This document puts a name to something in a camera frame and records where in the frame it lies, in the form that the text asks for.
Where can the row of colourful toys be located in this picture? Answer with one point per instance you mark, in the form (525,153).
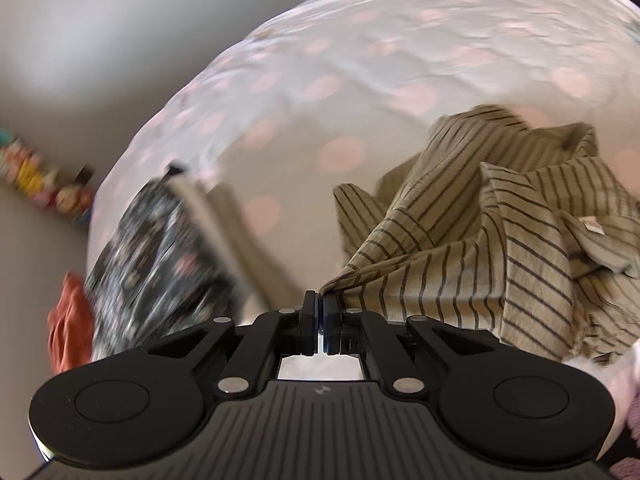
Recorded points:
(35,175)

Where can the pink polka dot bedsheet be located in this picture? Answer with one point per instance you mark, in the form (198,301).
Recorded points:
(350,60)

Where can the white folded cloth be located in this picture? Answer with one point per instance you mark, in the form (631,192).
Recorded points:
(210,220)

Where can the purple fleece blanket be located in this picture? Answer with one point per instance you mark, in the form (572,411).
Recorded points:
(631,430)

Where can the small black tag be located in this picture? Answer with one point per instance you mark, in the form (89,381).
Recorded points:
(176,169)

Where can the orange cloth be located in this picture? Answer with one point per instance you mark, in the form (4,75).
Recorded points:
(70,325)

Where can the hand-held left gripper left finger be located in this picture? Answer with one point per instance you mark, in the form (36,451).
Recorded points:
(311,310)

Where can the beige folded cloth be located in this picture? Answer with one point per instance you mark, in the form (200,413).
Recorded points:
(250,250)

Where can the dark floral folded garment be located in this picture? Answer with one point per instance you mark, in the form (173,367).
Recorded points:
(150,270)

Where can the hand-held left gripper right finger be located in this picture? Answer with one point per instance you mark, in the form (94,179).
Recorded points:
(331,312)

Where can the beige striped shirt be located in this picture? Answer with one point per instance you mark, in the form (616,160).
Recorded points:
(450,260)

